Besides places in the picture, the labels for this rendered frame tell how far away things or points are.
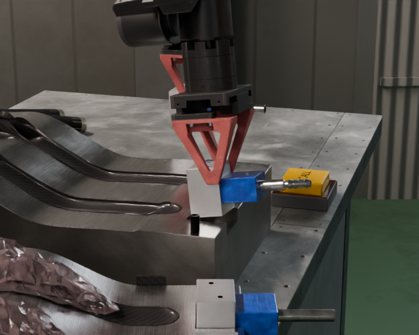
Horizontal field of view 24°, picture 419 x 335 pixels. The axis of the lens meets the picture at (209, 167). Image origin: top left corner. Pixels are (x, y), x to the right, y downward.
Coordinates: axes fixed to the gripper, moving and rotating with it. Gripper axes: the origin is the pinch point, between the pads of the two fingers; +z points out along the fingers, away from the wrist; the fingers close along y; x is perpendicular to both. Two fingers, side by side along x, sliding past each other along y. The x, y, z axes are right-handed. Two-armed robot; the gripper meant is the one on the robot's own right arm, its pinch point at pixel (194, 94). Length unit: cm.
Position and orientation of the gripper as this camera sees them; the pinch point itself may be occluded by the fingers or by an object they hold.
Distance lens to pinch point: 136.0
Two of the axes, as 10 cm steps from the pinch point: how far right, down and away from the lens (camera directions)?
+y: -2.9, 3.0, -9.1
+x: 9.6, 0.7, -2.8
